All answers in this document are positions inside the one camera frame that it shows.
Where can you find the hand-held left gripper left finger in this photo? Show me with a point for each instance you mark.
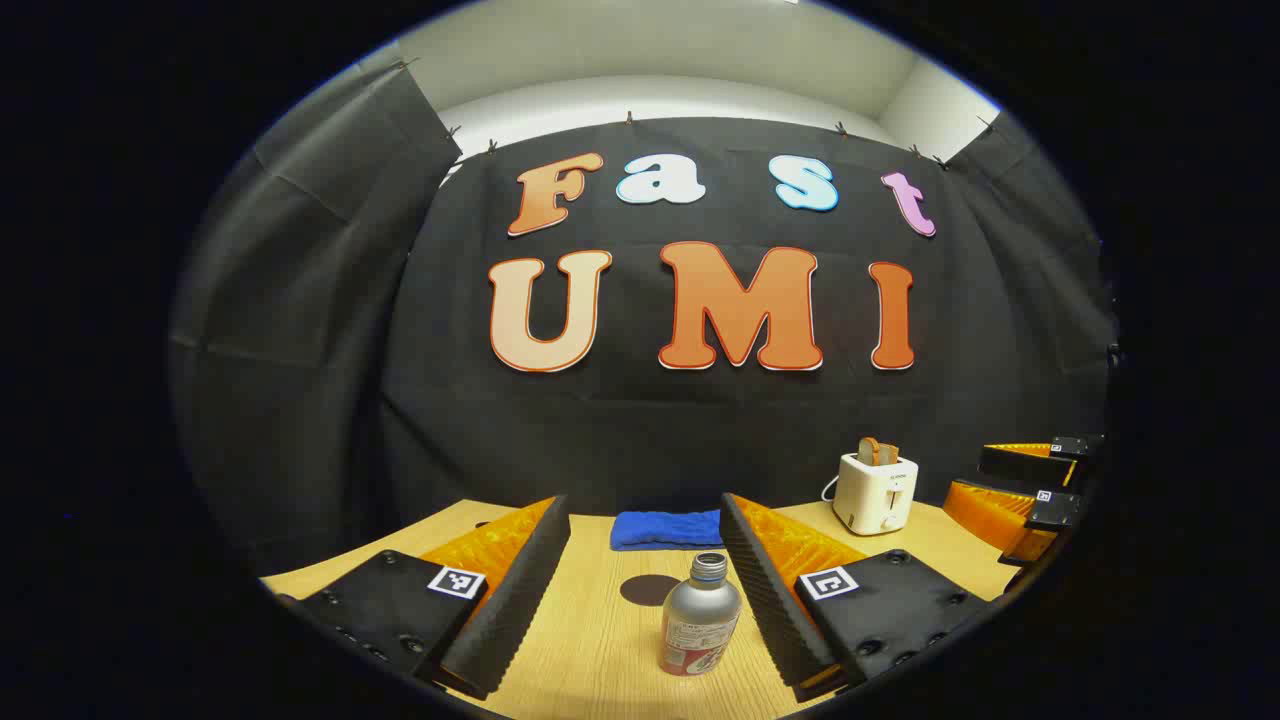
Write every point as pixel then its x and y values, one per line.
pixel 520 610

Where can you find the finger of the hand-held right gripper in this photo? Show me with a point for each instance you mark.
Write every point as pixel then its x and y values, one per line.
pixel 1020 465
pixel 1060 512

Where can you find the white toaster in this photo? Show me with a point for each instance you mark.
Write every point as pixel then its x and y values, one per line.
pixel 875 495

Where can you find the blue towel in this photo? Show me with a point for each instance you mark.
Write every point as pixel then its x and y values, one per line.
pixel 665 530

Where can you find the dark round coaster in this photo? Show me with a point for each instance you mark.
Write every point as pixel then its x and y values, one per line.
pixel 645 590

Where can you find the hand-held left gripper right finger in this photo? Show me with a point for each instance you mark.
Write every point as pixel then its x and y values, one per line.
pixel 765 600

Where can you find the toast slice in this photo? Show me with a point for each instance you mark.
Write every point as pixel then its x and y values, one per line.
pixel 889 455
pixel 869 451

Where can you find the silver metal water bottle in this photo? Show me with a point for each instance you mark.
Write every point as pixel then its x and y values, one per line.
pixel 700 620

